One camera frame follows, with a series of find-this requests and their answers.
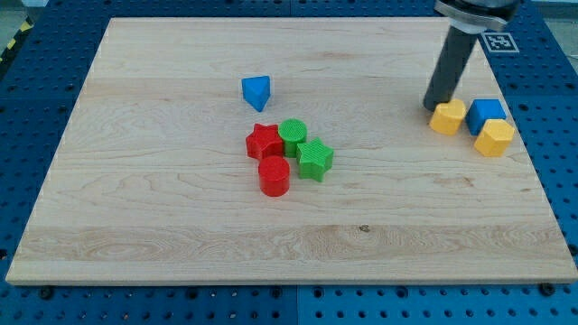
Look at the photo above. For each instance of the green star block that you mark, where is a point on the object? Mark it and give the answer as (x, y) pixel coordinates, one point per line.
(314, 159)

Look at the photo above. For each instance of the red cylinder block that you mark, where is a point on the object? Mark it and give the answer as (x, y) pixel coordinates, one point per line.
(274, 176)

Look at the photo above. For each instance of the red star block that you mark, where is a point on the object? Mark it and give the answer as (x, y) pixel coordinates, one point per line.
(264, 141)

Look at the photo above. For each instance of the green circle block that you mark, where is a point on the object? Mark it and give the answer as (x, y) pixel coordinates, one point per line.
(293, 132)

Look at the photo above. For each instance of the yellow heart block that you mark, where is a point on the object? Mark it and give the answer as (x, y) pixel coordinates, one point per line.
(447, 117)

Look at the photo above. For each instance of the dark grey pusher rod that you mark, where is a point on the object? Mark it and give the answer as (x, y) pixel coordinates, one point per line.
(453, 58)

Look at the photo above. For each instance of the white fiducial marker tag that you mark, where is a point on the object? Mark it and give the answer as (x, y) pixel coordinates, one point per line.
(499, 42)

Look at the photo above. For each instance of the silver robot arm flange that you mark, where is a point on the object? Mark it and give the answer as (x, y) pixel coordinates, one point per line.
(478, 16)

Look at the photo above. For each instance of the yellow hexagon block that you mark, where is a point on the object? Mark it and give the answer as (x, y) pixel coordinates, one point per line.
(494, 138)

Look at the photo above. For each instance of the blue cube block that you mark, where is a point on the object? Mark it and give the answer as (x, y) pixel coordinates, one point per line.
(480, 111)

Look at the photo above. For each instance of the blue triangle block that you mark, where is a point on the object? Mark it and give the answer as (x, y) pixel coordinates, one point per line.
(256, 91)

